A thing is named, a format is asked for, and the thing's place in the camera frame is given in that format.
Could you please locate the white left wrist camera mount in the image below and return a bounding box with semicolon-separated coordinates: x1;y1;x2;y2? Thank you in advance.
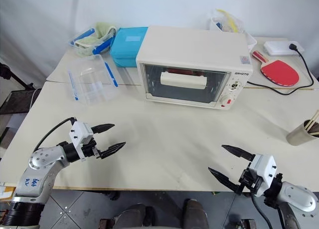
69;121;94;162

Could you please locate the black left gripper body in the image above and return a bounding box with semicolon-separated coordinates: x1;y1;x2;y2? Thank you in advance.
82;138;103;160

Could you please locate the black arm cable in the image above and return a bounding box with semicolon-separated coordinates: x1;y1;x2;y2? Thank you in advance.
250;188;275;229
33;117;77;152

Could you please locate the clear bag with items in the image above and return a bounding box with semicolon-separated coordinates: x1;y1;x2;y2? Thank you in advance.
208;9;258;53

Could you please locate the empty clear plastic container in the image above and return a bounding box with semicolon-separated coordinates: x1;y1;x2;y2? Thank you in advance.
67;54;119;107

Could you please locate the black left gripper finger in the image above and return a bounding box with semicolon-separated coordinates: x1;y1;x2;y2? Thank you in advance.
99;141;126;160
90;123;116;135

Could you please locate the green towel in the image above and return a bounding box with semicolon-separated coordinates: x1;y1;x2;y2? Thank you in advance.
74;21;118;56

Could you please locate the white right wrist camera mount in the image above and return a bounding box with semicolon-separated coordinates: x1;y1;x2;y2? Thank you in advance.
248;153;278;198

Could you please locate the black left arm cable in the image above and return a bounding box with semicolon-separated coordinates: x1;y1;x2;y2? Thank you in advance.
33;117;77;152

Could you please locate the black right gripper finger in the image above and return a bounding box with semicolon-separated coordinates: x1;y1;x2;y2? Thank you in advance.
221;144;256;162
207;167;244;196

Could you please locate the dark rounded shape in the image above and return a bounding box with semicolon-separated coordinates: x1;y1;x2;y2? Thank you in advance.
182;198;209;229
110;203;156;229

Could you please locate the glass oven door with handle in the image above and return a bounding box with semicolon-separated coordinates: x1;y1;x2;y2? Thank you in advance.
141;62;231;103

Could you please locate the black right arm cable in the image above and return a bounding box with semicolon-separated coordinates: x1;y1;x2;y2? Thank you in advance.
250;188;275;229

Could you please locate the clear container with blue clips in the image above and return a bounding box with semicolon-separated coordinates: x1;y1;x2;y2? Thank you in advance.
68;24;118;57

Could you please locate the black mesh shelf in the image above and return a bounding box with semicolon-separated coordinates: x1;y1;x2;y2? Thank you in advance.
0;87;42;115

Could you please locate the yellow plastic strip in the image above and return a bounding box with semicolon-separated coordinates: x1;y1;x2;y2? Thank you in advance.
216;9;238;33

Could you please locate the black tripod stand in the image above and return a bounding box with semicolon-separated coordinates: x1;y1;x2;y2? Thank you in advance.
0;61;36;90

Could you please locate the blue lunch box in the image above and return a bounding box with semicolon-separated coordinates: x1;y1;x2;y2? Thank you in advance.
110;26;149;68

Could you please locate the long thin wooden stick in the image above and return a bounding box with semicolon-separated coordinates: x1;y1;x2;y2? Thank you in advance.
243;86;315;91

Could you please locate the red table tennis paddle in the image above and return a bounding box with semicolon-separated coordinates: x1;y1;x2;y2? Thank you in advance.
251;50;300;86

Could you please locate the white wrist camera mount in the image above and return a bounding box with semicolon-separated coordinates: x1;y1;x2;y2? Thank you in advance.
248;153;278;198
69;121;94;162

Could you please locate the cream toaster oven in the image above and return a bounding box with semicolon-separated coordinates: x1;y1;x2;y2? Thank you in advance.
136;25;254;112

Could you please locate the white power strip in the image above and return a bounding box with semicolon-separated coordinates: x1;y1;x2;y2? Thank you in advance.
263;40;306;56

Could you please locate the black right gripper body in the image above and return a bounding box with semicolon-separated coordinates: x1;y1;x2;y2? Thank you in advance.
238;168;263;195

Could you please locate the brown cardboard box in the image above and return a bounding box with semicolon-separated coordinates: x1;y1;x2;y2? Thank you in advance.
0;181;16;203

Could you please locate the grey cup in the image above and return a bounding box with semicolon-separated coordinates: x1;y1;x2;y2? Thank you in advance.
286;120;319;147

